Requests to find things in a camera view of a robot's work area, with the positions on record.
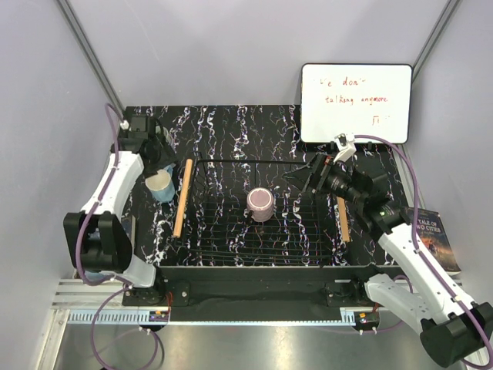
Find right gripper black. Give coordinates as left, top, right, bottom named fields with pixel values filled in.
left=281, top=152, right=365, bottom=207

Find light blue ceramic mug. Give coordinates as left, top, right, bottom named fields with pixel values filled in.
left=145, top=165, right=176, bottom=203

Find green plastic cup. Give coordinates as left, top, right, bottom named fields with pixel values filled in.
left=161, top=127, right=173, bottom=144

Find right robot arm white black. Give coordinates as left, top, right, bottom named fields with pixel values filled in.
left=283, top=154, right=492, bottom=368

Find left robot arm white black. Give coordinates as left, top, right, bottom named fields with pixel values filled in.
left=63, top=115, right=177, bottom=305

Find mauve ceramic mug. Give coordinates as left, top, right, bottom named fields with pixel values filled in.
left=246, top=187, right=274, bottom=223

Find black marble pattern mat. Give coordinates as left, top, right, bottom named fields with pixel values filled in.
left=124, top=105, right=394, bottom=266

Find Nineteen Eighty-Four book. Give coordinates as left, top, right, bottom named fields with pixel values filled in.
left=85, top=215, right=136, bottom=281

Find Tale of Two Cities book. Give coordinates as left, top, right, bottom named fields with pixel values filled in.
left=417, top=208, right=461, bottom=276

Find right wooden rack handle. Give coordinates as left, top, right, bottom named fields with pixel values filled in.
left=337, top=197, right=350, bottom=243

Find wooden rack handle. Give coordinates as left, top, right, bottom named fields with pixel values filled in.
left=173, top=159, right=193, bottom=238
left=337, top=197, right=350, bottom=243

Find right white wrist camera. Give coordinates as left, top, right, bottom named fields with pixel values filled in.
left=333, top=133, right=357, bottom=163

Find left wooden rack handle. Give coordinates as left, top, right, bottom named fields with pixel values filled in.
left=173, top=159, right=193, bottom=238

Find black wire dish rack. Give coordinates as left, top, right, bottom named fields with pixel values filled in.
left=162, top=160, right=347, bottom=267

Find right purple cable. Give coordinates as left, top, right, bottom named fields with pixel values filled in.
left=323, top=133, right=493, bottom=370

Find purple cable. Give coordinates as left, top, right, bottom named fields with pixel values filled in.
left=75, top=102, right=165, bottom=367
left=323, top=133, right=493, bottom=370

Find white whiteboard black frame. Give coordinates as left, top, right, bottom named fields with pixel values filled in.
left=300, top=63, right=413, bottom=144

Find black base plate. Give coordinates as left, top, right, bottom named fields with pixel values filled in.
left=122, top=265, right=397, bottom=323

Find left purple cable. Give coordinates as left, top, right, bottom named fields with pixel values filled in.
left=75, top=102, right=165, bottom=367

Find white cable duct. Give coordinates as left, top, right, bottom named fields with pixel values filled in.
left=68, top=310, right=169, bottom=325

